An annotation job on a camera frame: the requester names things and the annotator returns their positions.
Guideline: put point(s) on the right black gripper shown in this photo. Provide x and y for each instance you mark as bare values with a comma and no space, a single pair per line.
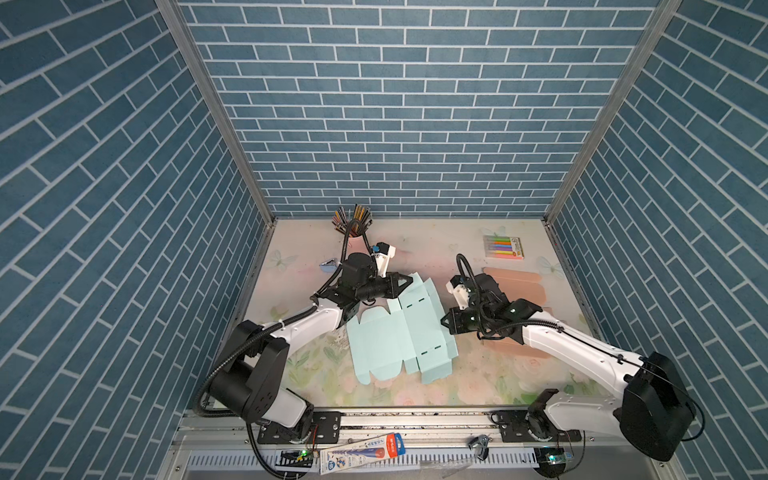
466,320

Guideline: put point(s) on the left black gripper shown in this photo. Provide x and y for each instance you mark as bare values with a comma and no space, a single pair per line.
389,285

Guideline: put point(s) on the light blue paper box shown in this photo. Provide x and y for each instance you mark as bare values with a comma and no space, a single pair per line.
405,335

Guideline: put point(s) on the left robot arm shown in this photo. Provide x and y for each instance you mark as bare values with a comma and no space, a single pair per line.
245,380

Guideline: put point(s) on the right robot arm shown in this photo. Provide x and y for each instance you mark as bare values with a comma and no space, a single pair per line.
646,402

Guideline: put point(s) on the pink flat paper box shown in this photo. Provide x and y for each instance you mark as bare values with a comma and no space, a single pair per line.
518,284

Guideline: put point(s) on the pink pencil bucket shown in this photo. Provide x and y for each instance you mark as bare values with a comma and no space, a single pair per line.
359,244

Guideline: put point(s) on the bundle of coloured pencils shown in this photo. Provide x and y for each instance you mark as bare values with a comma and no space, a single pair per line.
354,222

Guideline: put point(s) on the pack of coloured markers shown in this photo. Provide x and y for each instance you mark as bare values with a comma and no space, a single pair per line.
503,247

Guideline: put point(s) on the small metal clip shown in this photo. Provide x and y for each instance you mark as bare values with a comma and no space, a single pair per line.
479,447

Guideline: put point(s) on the red blue white package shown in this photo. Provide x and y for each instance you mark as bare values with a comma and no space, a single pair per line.
362,453

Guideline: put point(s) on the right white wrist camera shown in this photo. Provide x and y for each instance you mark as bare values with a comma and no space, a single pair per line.
464,291

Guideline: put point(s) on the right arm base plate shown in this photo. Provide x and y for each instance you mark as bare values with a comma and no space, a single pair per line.
521,425

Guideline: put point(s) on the aluminium mounting rail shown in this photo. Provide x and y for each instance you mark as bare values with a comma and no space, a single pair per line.
435,439

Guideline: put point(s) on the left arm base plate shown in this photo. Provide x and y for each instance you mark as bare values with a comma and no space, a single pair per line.
322,427

